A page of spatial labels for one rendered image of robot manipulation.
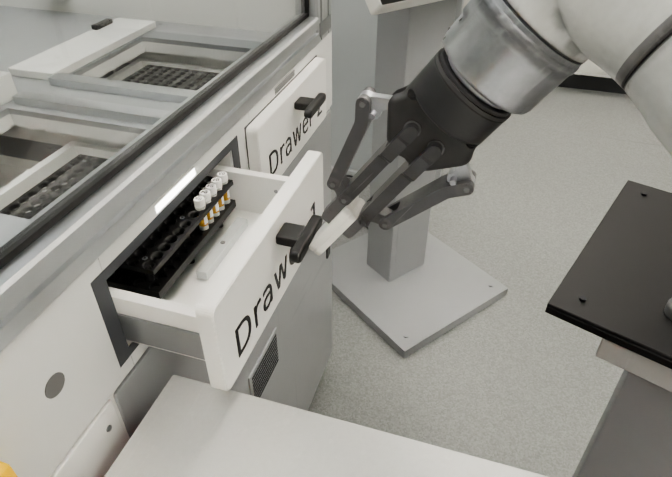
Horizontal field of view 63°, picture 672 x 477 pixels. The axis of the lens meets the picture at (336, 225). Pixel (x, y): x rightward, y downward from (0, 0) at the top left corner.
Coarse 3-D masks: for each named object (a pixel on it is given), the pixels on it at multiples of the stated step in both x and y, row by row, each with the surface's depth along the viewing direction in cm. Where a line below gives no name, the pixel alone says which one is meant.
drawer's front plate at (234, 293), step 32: (320, 160) 67; (288, 192) 60; (320, 192) 70; (256, 224) 55; (256, 256) 52; (288, 256) 62; (224, 288) 47; (256, 288) 54; (224, 320) 48; (224, 352) 49; (224, 384) 51
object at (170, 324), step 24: (216, 168) 70; (240, 192) 71; (264, 192) 70; (240, 216) 72; (216, 240) 68; (240, 240) 68; (192, 264) 64; (192, 288) 61; (120, 312) 52; (144, 312) 51; (168, 312) 50; (192, 312) 50; (144, 336) 53; (168, 336) 52; (192, 336) 51
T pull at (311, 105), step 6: (318, 96) 84; (324, 96) 85; (300, 102) 83; (306, 102) 83; (312, 102) 82; (318, 102) 83; (300, 108) 83; (306, 108) 81; (312, 108) 81; (318, 108) 83; (306, 114) 80; (312, 114) 81
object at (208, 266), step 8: (232, 224) 68; (240, 224) 68; (232, 232) 67; (240, 232) 68; (224, 240) 66; (232, 240) 66; (216, 248) 64; (224, 248) 65; (208, 256) 63; (216, 256) 63; (224, 256) 65; (208, 264) 62; (216, 264) 63; (200, 272) 61; (208, 272) 61
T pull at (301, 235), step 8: (312, 216) 59; (320, 216) 59; (288, 224) 58; (296, 224) 58; (312, 224) 58; (320, 224) 59; (280, 232) 57; (288, 232) 57; (296, 232) 57; (304, 232) 56; (312, 232) 57; (280, 240) 56; (288, 240) 56; (296, 240) 56; (304, 240) 55; (296, 248) 54; (304, 248) 55; (296, 256) 54
